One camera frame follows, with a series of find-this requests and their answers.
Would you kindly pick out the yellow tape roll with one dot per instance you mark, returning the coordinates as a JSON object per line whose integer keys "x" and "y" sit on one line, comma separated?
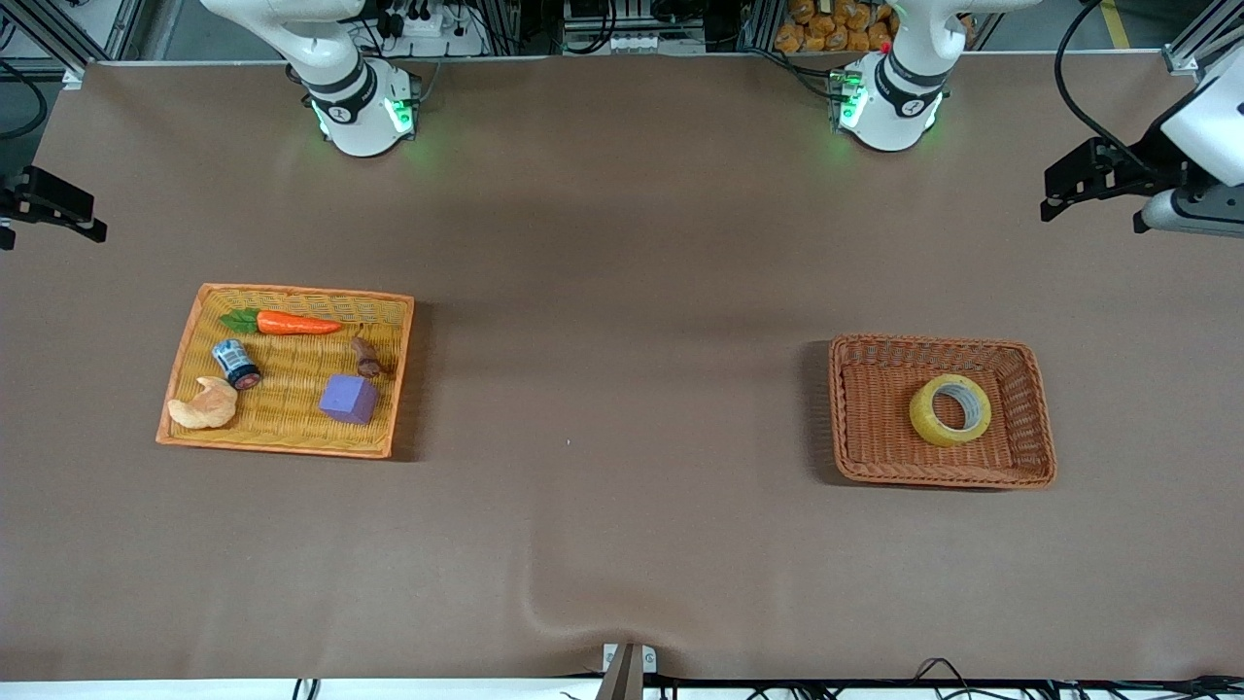
{"x": 923, "y": 423}

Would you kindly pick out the white socket strip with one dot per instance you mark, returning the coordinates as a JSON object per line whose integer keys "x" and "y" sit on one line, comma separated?
{"x": 632, "y": 43}

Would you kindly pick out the bag of orange snacks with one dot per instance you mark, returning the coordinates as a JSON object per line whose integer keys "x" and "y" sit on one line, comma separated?
{"x": 826, "y": 34}

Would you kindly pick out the small blue white can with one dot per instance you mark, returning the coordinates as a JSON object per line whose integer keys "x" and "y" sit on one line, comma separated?
{"x": 233, "y": 360}

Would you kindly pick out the metal bracket with post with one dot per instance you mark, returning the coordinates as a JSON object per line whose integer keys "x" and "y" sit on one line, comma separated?
{"x": 627, "y": 666}

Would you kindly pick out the purple foam cube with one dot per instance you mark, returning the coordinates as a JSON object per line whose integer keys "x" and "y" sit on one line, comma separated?
{"x": 350, "y": 399}

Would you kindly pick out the yellow wicker tray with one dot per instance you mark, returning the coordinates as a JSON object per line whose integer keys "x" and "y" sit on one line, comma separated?
{"x": 282, "y": 420}

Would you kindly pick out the orange toy carrot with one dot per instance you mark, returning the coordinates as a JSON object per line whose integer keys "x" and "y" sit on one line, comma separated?
{"x": 292, "y": 323}

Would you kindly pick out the brown wicker basket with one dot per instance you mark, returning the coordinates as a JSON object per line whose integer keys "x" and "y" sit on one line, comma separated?
{"x": 875, "y": 408}

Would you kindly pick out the small brown toy figure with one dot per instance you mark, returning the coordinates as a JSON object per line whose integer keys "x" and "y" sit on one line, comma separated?
{"x": 367, "y": 362}

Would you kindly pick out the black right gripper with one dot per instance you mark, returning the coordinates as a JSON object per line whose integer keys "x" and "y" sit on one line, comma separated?
{"x": 39, "y": 202}

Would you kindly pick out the white power strip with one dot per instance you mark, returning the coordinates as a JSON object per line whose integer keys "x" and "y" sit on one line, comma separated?
{"x": 428, "y": 24}

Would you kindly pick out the aluminium frame profile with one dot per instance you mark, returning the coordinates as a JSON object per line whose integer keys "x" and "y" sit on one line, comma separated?
{"x": 1200, "y": 34}
{"x": 60, "y": 44}

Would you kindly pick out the toy croissant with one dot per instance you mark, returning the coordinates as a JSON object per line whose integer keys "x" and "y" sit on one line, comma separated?
{"x": 204, "y": 408}

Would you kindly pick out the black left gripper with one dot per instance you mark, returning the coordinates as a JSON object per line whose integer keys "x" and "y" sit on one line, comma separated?
{"x": 1150, "y": 159}

